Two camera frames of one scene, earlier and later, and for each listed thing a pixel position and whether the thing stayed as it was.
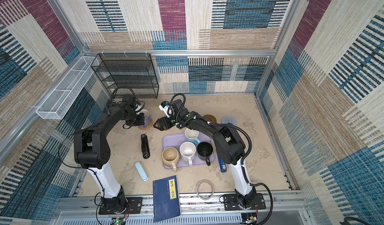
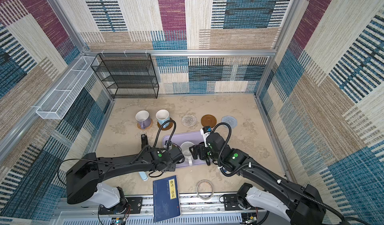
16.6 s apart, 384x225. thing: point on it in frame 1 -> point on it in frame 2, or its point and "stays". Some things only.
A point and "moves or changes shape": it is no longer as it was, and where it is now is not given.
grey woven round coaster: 229,119 stays
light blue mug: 191,135 moves or changes shape
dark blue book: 166,199 stays
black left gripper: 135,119 -> 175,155
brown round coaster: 210,118 stays
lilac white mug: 147,119 stays
